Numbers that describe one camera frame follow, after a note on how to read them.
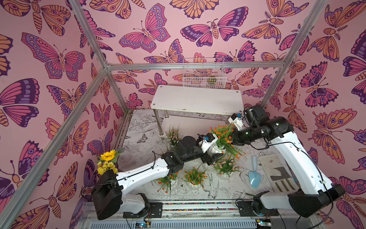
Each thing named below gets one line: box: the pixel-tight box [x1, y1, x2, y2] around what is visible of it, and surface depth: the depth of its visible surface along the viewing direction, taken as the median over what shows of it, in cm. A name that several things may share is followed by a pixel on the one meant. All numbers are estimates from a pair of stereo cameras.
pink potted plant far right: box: [210, 157, 242, 176], surface depth 76 cm
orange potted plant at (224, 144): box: [208, 123, 247, 159], surface depth 62 cm
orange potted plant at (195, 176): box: [183, 166, 208, 186], surface depth 74 cm
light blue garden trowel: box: [248, 155, 263, 189], surface depth 85 cm
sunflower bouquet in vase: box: [95, 147, 125, 176], surface depth 67 cm
